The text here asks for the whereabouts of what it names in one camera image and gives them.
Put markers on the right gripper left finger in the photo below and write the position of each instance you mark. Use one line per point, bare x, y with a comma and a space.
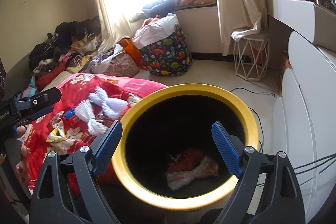
52, 200

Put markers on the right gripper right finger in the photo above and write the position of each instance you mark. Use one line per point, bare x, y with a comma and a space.
267, 190

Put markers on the yellow snack bag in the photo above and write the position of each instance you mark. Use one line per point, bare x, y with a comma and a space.
56, 135

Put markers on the white foam net small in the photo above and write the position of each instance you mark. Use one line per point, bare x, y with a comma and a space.
84, 112

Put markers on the white foam net large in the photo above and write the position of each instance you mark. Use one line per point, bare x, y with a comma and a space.
113, 108

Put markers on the red plastic bag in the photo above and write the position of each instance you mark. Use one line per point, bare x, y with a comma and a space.
187, 160

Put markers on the blue glove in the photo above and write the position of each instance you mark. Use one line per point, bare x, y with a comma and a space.
69, 113

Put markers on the yellow rimmed black trash bin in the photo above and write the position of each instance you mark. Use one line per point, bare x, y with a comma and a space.
166, 123

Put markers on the person's left hand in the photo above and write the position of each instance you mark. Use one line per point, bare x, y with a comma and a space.
22, 168

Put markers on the red floral blanket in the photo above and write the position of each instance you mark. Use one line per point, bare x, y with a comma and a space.
74, 90

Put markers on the white round chair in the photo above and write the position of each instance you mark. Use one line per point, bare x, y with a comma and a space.
304, 120

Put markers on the pile of dark clothes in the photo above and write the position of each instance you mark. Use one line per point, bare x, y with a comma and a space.
63, 40

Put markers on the floral fabric bag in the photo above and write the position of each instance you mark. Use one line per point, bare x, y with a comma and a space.
122, 65

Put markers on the left cream curtain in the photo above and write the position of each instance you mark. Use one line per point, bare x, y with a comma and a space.
110, 1

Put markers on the orange bag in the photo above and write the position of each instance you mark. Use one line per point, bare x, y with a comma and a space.
132, 51

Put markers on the white bag in basket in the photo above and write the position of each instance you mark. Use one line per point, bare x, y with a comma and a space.
155, 31

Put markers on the dinosaur print laundry basket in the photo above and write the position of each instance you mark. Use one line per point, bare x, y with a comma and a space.
169, 56

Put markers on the white dresser desk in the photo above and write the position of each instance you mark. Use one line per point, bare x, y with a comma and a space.
314, 22

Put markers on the dark blue jacket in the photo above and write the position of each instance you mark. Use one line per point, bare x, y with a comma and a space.
161, 8

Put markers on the white wire side table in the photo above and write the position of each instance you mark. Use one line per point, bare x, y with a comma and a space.
251, 56

